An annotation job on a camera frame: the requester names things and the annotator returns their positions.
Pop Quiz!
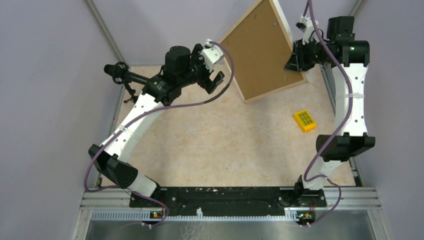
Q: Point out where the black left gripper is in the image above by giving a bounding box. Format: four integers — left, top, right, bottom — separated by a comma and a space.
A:
177, 43, 224, 93

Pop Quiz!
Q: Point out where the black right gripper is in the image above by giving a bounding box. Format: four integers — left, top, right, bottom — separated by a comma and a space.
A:
283, 36, 331, 73

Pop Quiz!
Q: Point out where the white wooden picture frame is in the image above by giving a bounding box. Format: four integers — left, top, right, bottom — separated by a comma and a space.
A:
219, 0, 308, 103

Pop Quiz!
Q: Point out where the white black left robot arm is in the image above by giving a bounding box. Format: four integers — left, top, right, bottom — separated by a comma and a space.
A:
88, 39, 230, 207

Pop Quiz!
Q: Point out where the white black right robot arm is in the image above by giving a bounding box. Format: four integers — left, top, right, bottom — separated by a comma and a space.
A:
285, 16, 376, 206

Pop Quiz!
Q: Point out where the yellow green toy window block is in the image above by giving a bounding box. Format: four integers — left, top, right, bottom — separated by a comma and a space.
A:
293, 109, 317, 133

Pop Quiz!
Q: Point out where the black tripod microphone stand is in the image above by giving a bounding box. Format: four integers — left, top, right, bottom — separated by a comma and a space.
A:
123, 82, 139, 104

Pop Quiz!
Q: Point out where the black microphone orange tip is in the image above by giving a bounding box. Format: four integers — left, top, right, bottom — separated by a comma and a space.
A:
103, 62, 150, 85

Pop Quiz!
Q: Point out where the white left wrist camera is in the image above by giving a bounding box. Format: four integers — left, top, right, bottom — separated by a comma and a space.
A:
200, 39, 224, 73

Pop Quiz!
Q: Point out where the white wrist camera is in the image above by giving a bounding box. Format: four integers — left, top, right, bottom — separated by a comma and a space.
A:
200, 39, 224, 73
296, 16, 319, 45

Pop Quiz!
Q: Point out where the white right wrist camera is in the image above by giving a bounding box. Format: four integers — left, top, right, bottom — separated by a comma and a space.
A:
296, 16, 319, 45

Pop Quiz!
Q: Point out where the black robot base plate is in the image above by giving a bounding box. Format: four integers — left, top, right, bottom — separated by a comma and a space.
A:
129, 186, 327, 217

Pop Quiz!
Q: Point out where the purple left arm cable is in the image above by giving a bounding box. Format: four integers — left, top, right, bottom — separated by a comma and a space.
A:
83, 40, 235, 229

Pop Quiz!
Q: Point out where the aluminium front rail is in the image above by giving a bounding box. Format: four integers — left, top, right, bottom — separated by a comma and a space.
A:
72, 186, 393, 240

